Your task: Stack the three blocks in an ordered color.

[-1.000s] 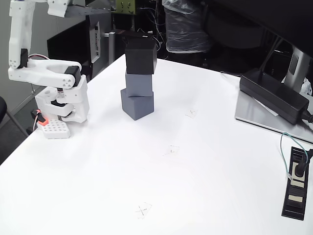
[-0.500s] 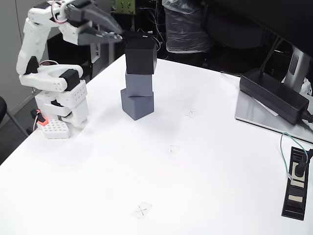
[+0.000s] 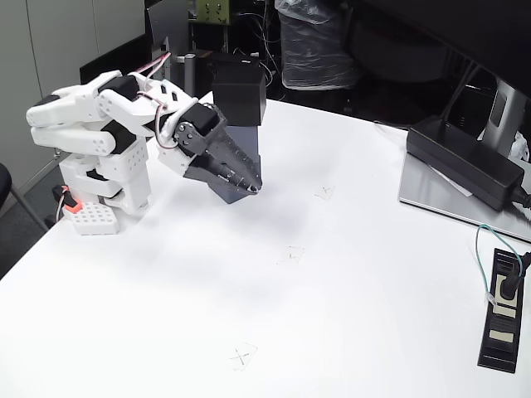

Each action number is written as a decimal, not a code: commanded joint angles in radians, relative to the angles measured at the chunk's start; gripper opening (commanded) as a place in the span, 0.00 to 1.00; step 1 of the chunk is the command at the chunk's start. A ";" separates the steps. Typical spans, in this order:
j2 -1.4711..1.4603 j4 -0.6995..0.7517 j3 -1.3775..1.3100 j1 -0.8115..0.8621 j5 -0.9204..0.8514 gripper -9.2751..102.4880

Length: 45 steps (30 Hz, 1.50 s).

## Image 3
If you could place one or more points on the black power adapter brick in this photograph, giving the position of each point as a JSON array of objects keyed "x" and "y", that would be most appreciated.
[{"x": 460, "y": 161}]

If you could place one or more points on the green circuit board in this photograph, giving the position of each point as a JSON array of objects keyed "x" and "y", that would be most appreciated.
[{"x": 212, "y": 11}]

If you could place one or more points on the orange connector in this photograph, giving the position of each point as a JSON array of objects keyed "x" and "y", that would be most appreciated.
[{"x": 72, "y": 205}]

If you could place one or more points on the silver post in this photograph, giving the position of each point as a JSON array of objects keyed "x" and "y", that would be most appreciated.
[{"x": 188, "y": 74}]

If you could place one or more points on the silver monitor stand neck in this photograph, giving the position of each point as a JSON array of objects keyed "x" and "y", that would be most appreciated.
[{"x": 504, "y": 112}]

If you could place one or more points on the white perforated clamp block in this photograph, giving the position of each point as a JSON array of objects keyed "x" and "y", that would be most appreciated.
[{"x": 95, "y": 219}]

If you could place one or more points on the black power plug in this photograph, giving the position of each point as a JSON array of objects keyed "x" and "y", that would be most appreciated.
[{"x": 507, "y": 288}]

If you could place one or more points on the black box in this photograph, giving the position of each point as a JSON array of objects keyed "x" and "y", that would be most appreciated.
[{"x": 245, "y": 61}]

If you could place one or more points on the black power strip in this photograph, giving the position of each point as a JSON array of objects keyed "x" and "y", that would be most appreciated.
[{"x": 500, "y": 340}]

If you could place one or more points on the black cube block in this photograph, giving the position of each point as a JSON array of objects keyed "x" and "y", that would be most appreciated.
[{"x": 238, "y": 101}]

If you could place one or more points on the crumpled white plastic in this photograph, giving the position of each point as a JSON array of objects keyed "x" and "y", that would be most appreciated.
[{"x": 522, "y": 147}]

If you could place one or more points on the grey cube block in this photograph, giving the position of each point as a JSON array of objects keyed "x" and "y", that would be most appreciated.
[
  {"x": 249, "y": 141},
  {"x": 228, "y": 197}
]

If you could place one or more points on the black chair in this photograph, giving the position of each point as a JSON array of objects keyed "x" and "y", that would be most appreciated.
[{"x": 3, "y": 182}]

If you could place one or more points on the plastic wrapped bundle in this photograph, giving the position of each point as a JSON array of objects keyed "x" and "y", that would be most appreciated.
[{"x": 315, "y": 49}]

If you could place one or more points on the black monitor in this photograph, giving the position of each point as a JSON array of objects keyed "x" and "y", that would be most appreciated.
[{"x": 456, "y": 29}]

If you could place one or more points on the silver monitor stand base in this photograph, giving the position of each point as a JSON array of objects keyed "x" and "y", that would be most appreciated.
[{"x": 431, "y": 195}]

